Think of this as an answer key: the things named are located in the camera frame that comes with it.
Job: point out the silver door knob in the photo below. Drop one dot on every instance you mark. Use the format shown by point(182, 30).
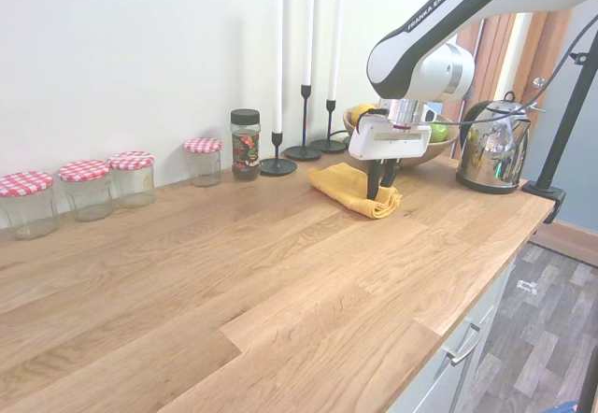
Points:
point(540, 82)

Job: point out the wooden fruit bowl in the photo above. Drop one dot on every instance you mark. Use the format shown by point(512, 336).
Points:
point(444, 149)

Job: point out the yellow cleaning cloth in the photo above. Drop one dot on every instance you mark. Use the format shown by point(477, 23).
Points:
point(341, 184)

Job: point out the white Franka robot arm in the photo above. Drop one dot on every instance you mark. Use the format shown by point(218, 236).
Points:
point(434, 74)

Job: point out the glass jar red checkered lid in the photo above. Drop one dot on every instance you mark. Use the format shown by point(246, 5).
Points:
point(133, 184)
point(86, 198)
point(204, 165)
point(28, 212)

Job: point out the white kitchen cabinet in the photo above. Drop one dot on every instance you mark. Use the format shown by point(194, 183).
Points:
point(434, 385)

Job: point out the black-lidded spice jar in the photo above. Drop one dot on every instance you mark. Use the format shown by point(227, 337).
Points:
point(245, 151)

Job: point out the brown wooden door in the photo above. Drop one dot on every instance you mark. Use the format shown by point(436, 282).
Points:
point(551, 48)

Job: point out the medium black candle holder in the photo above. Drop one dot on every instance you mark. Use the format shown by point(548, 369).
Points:
point(327, 145)

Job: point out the yellow lemon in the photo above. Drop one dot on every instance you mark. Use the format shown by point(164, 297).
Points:
point(362, 113)

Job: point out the tall black candle holder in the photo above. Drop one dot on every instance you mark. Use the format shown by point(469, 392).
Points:
point(303, 152)

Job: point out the short black candle holder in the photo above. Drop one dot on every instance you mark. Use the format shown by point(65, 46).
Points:
point(278, 166)

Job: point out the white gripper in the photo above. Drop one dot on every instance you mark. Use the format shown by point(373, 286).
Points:
point(388, 146)

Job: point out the white taper candle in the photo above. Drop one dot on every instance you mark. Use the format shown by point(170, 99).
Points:
point(307, 25)
point(278, 58)
point(334, 48)

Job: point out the black clamp camera stand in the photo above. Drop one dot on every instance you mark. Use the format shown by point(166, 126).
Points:
point(544, 189)

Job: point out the green apple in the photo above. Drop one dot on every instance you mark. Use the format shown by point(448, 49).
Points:
point(439, 132)

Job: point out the small white plastic piece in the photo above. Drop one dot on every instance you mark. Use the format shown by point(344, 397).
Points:
point(527, 286)

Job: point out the shiny steel kettle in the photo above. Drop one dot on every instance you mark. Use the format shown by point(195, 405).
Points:
point(495, 160)

